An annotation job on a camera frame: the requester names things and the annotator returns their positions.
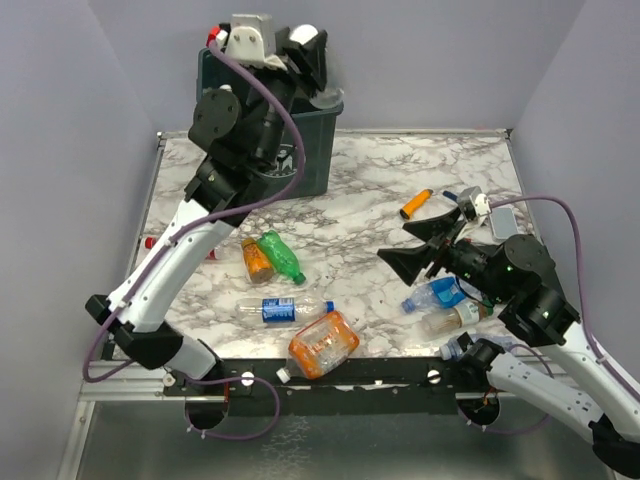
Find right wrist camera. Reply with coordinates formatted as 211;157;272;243
456;186;491;227

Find red cap water bottle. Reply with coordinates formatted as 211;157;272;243
143;236;217;261

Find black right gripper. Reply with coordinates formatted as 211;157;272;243
378;204;511;301

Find small orange tea bottle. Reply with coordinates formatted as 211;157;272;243
241;238;275;284

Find light blue label bottle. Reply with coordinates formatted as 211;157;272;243
401;276;465;313

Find yellow utility knife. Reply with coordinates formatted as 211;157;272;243
399;189;433;221

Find green cap milk tea bottle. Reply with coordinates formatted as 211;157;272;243
422;300;494;337

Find blue label bottle near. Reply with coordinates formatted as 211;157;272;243
236;296;335;325

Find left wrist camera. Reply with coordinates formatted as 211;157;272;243
206;14;287;71

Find green plastic bottle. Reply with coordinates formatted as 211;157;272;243
257;230;306;285

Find grey white power bank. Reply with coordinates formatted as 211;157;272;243
489;207;519;242

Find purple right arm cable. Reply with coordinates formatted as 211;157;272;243
457;194;640;441

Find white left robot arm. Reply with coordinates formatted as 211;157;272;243
86;17;329;395

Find clear glass-like jar bottle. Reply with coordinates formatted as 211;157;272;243
289;24;344;110

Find small clear blue cap bottle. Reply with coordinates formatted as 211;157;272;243
439;332;516;361

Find dark green trash bin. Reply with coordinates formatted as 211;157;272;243
196;48;344;199

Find blue handled pliers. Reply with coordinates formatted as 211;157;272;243
442;190;458;201

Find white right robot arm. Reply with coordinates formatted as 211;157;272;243
377;205;639;479

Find black flat box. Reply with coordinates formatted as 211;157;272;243
534;245;561;290

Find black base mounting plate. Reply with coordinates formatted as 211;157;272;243
162;355;501;417

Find large orange juice bottle near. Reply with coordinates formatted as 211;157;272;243
276;311;360;384

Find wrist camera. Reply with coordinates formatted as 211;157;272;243
206;14;287;71
456;186;491;227

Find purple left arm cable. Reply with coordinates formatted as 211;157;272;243
81;42;306;442

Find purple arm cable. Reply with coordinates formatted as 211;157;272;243
457;194;640;441
81;42;306;442

